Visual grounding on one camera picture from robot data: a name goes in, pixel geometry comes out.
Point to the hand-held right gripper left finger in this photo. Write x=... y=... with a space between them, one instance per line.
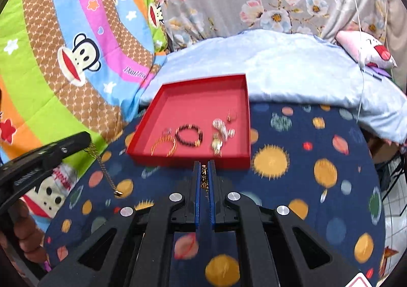
x=197 y=198

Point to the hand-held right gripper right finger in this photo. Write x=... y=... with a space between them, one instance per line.
x=212 y=198

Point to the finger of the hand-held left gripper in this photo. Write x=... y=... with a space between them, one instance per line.
x=71 y=145

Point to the gold bangle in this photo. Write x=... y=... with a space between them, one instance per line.
x=153 y=147

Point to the red cardboard box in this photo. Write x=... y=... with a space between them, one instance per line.
x=203 y=99

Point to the person's left hand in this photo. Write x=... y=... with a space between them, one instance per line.
x=28 y=236

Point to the navy planet print bedsheet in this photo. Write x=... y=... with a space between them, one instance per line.
x=318 y=147

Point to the cartoon monkey blanket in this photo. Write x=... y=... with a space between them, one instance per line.
x=47 y=20

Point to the light blue pillow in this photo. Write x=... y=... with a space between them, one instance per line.
x=286 y=67

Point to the white card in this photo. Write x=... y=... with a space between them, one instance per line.
x=359 y=282

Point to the pink plush pillow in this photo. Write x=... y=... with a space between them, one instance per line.
x=368 y=48

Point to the beige curtain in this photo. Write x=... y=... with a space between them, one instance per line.
x=397 y=36

